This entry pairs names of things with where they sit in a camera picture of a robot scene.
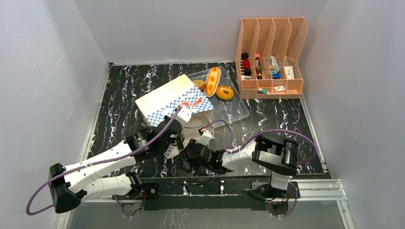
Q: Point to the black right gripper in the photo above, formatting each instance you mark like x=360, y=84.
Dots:
x=192, y=150

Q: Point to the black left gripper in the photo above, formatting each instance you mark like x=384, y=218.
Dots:
x=174, y=141

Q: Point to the checkered paper bread bag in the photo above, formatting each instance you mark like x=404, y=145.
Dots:
x=163, y=101

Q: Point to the clear plastic tray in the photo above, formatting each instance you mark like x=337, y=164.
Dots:
x=231, y=111

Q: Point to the brown round fake bread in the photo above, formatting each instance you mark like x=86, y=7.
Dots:
x=200, y=84

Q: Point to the round yellow fake bun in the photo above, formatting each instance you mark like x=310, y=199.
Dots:
x=224, y=93

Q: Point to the yellow fake bread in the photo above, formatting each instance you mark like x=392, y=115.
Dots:
x=212, y=82

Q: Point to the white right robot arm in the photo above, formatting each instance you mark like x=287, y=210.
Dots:
x=276, y=153

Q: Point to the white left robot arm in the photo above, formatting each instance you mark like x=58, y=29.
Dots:
x=71, y=185

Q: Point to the green tipped tube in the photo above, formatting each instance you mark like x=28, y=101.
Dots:
x=264, y=91

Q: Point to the red black dumbbell toy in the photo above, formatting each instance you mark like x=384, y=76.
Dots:
x=246, y=64

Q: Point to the small white card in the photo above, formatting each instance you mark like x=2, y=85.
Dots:
x=278, y=89

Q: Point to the red pink bottle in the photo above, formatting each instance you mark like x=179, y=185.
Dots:
x=258, y=66

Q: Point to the peach desk file organizer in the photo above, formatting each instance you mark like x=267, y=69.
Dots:
x=267, y=55

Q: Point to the blue tape roll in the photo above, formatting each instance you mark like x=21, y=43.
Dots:
x=274, y=67

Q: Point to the white small box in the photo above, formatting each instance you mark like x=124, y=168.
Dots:
x=288, y=69

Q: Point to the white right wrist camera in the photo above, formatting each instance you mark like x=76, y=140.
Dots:
x=205, y=138

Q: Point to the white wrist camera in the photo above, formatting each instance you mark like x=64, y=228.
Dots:
x=184, y=116
x=205, y=138

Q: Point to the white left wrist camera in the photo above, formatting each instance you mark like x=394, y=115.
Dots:
x=184, y=116

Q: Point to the aluminium front rail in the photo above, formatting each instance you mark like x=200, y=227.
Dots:
x=202, y=192

